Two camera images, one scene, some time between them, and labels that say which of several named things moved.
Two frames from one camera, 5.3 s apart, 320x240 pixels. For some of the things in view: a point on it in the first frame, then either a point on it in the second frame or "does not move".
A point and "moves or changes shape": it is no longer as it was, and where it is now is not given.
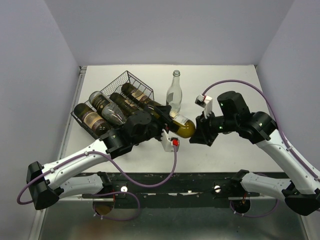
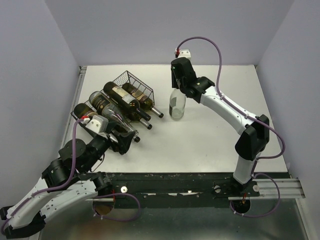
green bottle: x=127 y=106 moves or changes shape
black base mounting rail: x=169 y=190 does not move
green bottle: x=186 y=127 -> x=125 y=99
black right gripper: x=203 y=130 -> x=173 y=83
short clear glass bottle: x=113 y=112 does not move
